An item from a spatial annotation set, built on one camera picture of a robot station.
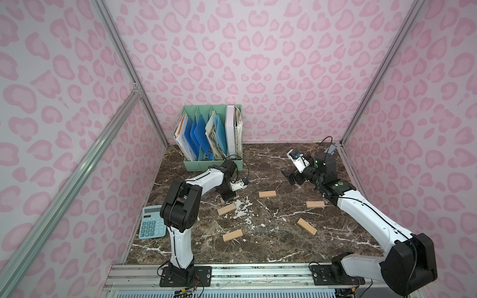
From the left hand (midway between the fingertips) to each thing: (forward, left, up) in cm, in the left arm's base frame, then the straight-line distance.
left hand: (229, 192), depth 97 cm
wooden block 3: (-21, -3, 0) cm, 22 cm away
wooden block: (-7, +2, +4) cm, 9 cm away
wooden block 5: (-6, -41, -1) cm, 42 cm away
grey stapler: (+26, -60, +4) cm, 65 cm away
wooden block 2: (-9, +1, 0) cm, 9 cm away
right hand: (+2, -28, +23) cm, 36 cm away
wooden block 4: (-1, -20, +1) cm, 20 cm away
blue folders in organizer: (+23, +17, +18) cm, 34 cm away
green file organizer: (+22, +8, +21) cm, 31 cm away
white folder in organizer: (+22, -1, +21) cm, 31 cm away
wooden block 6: (-18, -37, 0) cm, 41 cm away
